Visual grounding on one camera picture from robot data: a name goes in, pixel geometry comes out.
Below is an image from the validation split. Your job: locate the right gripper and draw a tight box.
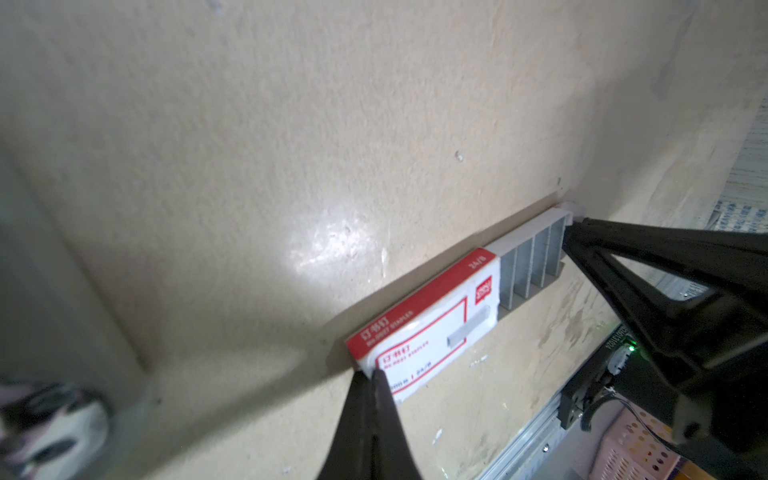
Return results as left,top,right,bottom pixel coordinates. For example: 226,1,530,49
563,219,767,456

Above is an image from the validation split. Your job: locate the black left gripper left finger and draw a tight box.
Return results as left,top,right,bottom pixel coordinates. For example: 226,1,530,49
317,372,378,479

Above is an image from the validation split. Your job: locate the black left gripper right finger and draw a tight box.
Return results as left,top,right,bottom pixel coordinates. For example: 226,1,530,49
371,369,422,480

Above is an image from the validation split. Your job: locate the red white staple box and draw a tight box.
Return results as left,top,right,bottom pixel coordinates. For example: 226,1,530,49
345,248,501,403

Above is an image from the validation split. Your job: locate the pink plastic basket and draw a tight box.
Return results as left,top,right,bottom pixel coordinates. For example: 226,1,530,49
588,407,681,480

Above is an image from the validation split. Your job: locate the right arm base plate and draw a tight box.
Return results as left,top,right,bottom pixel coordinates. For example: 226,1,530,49
557,325,637,430

